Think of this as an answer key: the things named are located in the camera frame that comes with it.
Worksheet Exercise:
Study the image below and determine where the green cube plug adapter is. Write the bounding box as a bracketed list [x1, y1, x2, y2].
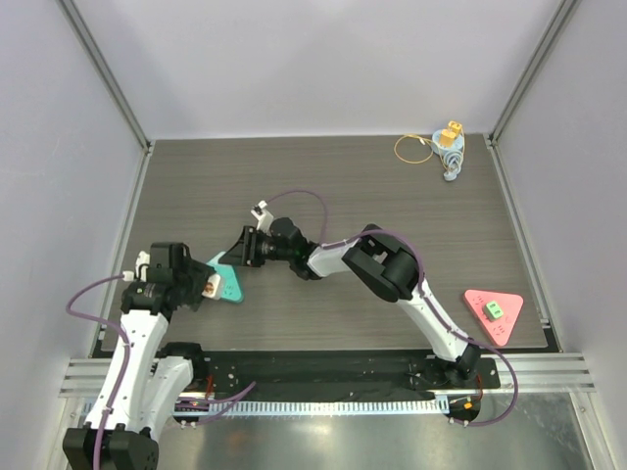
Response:
[483, 301, 504, 322]

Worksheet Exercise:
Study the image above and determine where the light blue cable holder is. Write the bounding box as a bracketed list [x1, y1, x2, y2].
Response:
[431, 129, 465, 182]

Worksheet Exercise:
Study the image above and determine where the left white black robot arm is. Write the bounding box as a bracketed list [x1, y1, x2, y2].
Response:
[63, 242, 216, 469]

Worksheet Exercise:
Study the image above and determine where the teal triangular power socket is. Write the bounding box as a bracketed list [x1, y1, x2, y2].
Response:
[207, 251, 244, 304]

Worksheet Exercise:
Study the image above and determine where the pink triangular power socket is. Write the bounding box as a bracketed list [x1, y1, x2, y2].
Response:
[462, 289, 524, 347]

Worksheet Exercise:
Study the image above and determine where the aluminium frame rail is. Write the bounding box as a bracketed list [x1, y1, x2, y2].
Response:
[489, 354, 597, 393]

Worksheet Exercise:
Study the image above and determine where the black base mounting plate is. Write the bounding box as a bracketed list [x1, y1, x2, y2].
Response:
[149, 348, 501, 393]

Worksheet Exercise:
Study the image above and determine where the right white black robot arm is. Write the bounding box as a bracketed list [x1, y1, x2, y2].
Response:
[218, 217, 481, 388]

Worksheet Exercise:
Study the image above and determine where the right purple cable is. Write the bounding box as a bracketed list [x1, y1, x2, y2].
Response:
[262, 189, 520, 426]

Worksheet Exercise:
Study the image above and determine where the yellow thin cable loop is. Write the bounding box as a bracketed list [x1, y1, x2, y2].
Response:
[395, 133, 437, 165]

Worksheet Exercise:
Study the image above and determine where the slotted cable duct strip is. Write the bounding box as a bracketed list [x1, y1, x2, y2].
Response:
[82, 399, 450, 418]

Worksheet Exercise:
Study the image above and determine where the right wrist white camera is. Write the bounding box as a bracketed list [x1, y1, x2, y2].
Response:
[251, 200, 274, 233]

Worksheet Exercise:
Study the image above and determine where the yellow connector block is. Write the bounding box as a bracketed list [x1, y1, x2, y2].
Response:
[438, 120, 462, 148]

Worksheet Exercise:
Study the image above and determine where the white cube plug adapter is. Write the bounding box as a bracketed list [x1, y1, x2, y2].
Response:
[202, 274, 224, 300]

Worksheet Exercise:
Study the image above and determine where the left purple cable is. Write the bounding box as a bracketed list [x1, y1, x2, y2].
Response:
[66, 273, 256, 470]

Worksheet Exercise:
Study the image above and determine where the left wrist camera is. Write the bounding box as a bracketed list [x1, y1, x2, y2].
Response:
[122, 251, 150, 282]

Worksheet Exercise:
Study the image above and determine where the purple cable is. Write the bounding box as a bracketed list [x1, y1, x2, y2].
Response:
[66, 273, 256, 470]
[262, 189, 520, 426]

